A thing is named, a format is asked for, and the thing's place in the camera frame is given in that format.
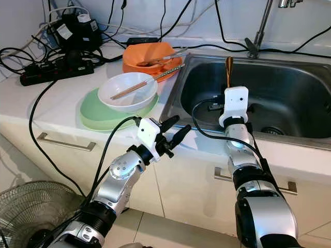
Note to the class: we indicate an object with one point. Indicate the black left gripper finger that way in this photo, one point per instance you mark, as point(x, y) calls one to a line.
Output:
point(181, 134)
point(170, 121)

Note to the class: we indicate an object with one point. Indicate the white bowl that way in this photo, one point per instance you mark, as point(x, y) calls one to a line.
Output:
point(132, 106)

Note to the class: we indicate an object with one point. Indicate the light green plate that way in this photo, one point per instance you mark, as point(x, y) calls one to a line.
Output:
point(94, 116)

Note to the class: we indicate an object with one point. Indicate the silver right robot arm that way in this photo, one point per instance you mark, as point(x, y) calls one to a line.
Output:
point(240, 150)

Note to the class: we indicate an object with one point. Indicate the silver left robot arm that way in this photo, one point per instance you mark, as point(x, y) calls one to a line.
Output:
point(121, 178)

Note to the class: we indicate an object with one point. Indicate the white kitchen base cabinet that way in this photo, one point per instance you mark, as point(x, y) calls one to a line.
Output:
point(186, 191)

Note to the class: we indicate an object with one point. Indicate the steel kitchen faucet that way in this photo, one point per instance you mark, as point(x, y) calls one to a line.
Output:
point(262, 26)

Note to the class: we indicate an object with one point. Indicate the wooden chopstick with grey end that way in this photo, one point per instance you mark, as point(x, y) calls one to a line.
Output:
point(168, 72)
point(129, 90)

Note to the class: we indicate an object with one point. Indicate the thin steel utensil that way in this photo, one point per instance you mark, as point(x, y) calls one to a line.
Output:
point(170, 53)

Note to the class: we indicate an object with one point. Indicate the steel spoon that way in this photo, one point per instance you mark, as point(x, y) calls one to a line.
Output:
point(143, 63)

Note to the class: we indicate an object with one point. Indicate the stainless steel sink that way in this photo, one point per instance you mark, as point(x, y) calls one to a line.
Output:
point(289, 93)

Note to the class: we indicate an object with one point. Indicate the orange bowl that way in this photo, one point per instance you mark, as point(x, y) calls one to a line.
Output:
point(140, 51)

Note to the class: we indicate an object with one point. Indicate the small flat black box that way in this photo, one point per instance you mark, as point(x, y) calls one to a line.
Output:
point(139, 41)

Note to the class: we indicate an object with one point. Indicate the black power strip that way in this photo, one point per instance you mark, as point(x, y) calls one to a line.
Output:
point(54, 73)

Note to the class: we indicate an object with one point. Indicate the black power adapter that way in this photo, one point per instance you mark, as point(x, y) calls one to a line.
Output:
point(77, 33)

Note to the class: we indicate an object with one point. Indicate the grey metal floor fan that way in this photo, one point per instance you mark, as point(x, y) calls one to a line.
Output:
point(20, 212)

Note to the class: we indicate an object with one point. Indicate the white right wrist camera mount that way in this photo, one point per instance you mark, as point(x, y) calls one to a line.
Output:
point(235, 101)

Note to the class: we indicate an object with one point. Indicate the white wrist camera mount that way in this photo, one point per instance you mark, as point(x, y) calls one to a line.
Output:
point(235, 101)
point(149, 133)

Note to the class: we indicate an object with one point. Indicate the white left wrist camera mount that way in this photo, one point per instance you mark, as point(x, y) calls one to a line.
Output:
point(149, 133)

